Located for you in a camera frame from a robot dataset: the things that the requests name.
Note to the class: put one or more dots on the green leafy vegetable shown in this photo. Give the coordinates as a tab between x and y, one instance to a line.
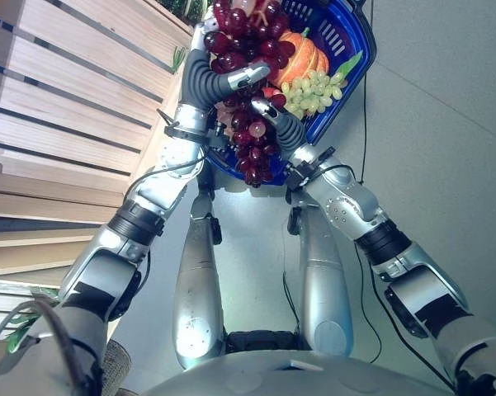
25	326

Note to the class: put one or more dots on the robot leg silver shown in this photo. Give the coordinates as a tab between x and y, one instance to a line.
324	280
198	280

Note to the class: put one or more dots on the robot left leg silver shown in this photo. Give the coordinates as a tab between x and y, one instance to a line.
198	280

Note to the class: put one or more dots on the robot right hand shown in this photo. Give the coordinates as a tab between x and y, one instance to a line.
291	132

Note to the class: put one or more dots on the green grape bunch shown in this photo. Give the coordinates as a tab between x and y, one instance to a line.
313	88

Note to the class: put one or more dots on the orange pumpkin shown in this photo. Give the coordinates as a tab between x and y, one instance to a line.
303	57

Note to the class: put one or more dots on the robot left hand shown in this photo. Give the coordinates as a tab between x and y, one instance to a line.
198	78

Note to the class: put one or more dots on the blue plastic shopping basket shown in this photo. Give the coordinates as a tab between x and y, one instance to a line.
338	37

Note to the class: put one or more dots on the green plants on shelf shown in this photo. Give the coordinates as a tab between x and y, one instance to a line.
185	8

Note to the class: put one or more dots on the robot right arm silver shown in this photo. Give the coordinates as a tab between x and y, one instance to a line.
355	206

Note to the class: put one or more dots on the woven wicker basket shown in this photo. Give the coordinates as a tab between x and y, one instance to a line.
117	365

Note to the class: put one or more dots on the red grape bunch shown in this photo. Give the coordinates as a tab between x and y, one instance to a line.
235	37

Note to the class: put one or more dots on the green scallion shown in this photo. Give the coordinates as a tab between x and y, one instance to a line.
177	57

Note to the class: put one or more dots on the wooden slatted shelf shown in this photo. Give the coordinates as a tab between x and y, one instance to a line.
66	123

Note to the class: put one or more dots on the green leaf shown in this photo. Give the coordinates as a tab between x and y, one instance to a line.
348	66

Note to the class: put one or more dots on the red strawberry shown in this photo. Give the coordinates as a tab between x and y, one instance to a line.
274	95

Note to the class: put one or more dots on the robot left arm silver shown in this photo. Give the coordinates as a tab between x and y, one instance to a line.
148	194

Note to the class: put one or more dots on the robot right leg silver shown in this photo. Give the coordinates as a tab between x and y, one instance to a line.
324	280

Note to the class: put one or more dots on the robot torso silver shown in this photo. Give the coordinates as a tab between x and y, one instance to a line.
297	375

